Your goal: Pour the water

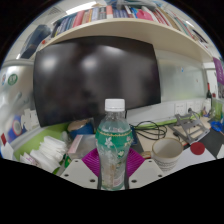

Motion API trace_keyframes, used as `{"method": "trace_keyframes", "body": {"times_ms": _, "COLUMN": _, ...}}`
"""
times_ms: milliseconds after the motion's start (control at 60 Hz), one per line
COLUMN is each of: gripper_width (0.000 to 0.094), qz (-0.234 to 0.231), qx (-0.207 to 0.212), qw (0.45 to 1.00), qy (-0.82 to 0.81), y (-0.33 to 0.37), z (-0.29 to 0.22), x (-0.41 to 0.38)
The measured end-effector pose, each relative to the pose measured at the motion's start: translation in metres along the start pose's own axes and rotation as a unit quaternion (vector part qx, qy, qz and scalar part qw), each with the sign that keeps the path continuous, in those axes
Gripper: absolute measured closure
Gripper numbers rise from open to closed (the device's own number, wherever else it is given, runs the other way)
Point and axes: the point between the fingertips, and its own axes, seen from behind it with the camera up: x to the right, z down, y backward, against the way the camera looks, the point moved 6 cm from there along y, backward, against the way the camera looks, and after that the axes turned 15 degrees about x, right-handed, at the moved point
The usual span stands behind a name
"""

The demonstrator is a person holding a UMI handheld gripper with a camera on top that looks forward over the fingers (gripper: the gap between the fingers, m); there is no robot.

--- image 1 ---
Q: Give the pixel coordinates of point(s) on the clear green-labelled water bottle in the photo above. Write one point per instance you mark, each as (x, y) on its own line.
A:
(114, 143)

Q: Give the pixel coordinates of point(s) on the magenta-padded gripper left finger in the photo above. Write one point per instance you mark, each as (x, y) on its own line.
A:
(80, 171)

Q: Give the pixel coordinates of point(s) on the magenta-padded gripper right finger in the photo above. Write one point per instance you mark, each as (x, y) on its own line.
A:
(146, 171)

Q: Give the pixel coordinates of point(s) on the wall shelf with books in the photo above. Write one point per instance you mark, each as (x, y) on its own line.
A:
(126, 28)

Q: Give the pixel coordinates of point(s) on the stack of white tissues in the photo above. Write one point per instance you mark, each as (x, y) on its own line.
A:
(48, 151)

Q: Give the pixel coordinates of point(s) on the dark blue bag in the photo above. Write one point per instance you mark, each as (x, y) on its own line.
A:
(36, 41)

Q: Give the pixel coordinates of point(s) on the flat round red coaster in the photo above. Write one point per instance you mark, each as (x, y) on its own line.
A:
(197, 148)

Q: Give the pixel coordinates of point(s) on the green round sticker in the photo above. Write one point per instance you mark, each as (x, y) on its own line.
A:
(12, 79)

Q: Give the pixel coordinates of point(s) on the purple hanging banner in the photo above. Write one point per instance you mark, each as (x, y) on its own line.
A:
(219, 70)

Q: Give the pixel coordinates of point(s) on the blue round container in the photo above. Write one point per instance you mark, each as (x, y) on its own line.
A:
(81, 127)

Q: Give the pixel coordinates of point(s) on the clear plastic box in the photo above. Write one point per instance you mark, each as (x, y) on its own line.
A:
(83, 146)

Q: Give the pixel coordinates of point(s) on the white tissue packet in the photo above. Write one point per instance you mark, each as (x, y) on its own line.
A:
(29, 159)

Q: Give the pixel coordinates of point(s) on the dark wine bottle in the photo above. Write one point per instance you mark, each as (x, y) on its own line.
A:
(209, 93)

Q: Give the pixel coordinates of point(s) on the black computer monitor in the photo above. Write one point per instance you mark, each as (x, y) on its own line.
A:
(96, 80)

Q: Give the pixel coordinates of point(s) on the white paper cup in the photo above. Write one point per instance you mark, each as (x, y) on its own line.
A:
(167, 155)

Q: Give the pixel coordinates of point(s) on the grey metal laptop stand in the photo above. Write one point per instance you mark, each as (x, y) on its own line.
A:
(190, 128)

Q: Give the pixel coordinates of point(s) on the white wall socket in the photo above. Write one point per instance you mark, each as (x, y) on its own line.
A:
(200, 106)
(190, 106)
(179, 108)

